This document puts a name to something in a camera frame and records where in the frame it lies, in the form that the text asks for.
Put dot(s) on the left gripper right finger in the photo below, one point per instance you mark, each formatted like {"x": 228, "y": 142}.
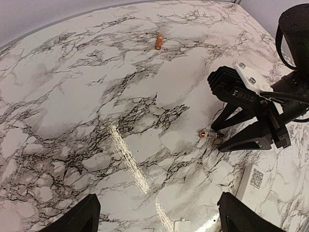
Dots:
{"x": 237, "y": 217}

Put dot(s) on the orange battery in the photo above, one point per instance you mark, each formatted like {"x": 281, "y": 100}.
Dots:
{"x": 159, "y": 41}

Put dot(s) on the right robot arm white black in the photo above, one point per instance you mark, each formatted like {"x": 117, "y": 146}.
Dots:
{"x": 293, "y": 27}

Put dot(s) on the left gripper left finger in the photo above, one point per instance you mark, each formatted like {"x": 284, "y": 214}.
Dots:
{"x": 83, "y": 217}

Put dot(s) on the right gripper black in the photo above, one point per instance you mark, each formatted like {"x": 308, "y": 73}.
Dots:
{"x": 267, "y": 130}

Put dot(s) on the white battery cover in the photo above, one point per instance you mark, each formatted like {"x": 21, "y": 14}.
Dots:
{"x": 182, "y": 225}

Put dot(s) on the black copper battery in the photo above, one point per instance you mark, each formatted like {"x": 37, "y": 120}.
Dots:
{"x": 211, "y": 134}

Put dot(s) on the white remote control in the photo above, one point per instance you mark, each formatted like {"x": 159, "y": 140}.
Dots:
{"x": 255, "y": 185}

